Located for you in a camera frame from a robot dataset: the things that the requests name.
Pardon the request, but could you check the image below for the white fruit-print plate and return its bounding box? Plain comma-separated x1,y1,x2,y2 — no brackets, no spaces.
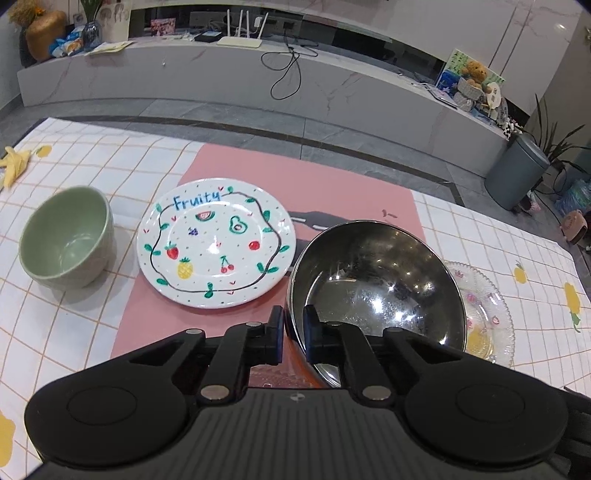
137,178,296,309

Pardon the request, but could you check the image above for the brown teddy bear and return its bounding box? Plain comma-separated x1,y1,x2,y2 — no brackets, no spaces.
459,62,491,88

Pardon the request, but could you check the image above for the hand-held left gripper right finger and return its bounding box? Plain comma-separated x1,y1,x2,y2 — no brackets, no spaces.
302,305,467,403

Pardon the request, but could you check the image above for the green leafy plant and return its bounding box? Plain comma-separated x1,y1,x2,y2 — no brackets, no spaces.
78,0,103,23

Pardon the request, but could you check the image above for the stainless steel bowl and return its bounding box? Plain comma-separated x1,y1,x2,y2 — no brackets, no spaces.
284,220,468,388

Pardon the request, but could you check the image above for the checkered lemon-print tablecloth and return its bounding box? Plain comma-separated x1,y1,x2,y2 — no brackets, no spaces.
0,117,591,480

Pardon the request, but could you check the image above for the sheet of paper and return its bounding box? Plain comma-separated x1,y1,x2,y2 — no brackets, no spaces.
85,41,134,57

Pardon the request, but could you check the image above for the golden vase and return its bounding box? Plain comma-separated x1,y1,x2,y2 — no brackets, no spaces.
25,10,68,63

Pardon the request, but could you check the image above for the pink placemat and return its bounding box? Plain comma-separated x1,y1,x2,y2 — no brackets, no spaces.
110,143,428,370

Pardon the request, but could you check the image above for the grey trash bin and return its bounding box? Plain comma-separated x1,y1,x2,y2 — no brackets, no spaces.
485,134,551,210

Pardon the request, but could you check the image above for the grey marble TV bench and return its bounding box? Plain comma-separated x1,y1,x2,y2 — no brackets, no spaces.
17,28,522,178

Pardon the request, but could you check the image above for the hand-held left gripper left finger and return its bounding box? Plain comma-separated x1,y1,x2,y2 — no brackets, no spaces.
126,305,285,403

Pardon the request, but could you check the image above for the black cable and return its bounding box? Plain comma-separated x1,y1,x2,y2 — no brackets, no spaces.
261,32,320,100

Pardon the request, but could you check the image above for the blue glass vase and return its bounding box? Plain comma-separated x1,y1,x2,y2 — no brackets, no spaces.
82,21,102,51

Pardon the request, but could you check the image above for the blue snack packet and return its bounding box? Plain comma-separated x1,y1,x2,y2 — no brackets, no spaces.
51,36,85,57

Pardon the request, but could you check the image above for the green picture card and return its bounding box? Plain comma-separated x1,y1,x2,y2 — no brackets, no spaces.
436,48,506,100

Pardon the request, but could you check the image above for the white router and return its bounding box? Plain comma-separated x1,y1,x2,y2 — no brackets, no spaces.
217,8,271,47

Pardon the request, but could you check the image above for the brown round object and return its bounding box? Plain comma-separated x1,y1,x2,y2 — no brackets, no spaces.
558,210,588,244

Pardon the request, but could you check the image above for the dried flower bunch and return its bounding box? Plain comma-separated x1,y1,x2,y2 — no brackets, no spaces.
7,0,43,26

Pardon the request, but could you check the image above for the woven basket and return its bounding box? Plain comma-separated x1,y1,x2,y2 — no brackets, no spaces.
454,76,486,112

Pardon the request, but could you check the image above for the flat book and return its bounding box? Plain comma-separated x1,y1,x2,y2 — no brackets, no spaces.
424,83,459,106

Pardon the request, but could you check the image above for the green ceramic bowl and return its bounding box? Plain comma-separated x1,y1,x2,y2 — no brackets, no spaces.
18,185,116,291

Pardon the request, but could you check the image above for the clear glass plate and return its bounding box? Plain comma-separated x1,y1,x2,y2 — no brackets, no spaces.
252,261,515,388

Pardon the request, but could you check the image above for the blue plastic bag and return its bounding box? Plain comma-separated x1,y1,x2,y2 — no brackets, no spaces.
554,179,591,217

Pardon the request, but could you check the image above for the banana peel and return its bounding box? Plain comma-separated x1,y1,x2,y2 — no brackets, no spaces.
0,147,34,189

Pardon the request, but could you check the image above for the tall potted plant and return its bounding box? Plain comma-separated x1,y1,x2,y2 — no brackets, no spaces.
522,95,591,188

